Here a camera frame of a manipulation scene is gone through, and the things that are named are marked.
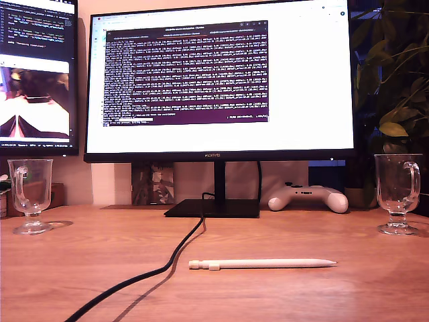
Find small footed glass cup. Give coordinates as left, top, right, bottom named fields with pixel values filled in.
left=373, top=153, right=424, bottom=235
left=7, top=158, right=54, bottom=235

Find white pen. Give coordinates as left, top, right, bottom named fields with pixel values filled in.
left=188, top=257, right=338, bottom=271

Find black monitor stand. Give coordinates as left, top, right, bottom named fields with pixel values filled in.
left=163, top=160, right=261, bottom=219

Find camouflage pattern box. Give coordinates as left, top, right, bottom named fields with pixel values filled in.
left=131, top=163, right=175, bottom=205

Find flat brown mat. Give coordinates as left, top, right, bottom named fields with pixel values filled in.
left=100, top=203, right=175, bottom=211

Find large black Huawei monitor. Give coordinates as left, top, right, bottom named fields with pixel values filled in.
left=83, top=0, right=357, bottom=164

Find white game controller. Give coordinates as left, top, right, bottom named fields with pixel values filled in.
left=267, top=182, right=349, bottom=214

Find pale plant pot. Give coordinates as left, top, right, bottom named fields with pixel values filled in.
left=344, top=186, right=379, bottom=208

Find brown cardboard box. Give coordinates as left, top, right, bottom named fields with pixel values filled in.
left=6, top=182, right=65, bottom=217

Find green leafy houseplant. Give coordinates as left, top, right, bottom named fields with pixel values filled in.
left=350, top=0, right=429, bottom=205

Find black monitor with code editor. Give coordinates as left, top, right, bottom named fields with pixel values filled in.
left=0, top=0, right=80, bottom=157

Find thin black monitor cable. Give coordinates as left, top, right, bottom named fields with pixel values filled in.
left=256, top=160, right=263, bottom=201

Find thick black table cable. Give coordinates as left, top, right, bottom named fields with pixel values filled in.
left=65, top=191, right=215, bottom=322

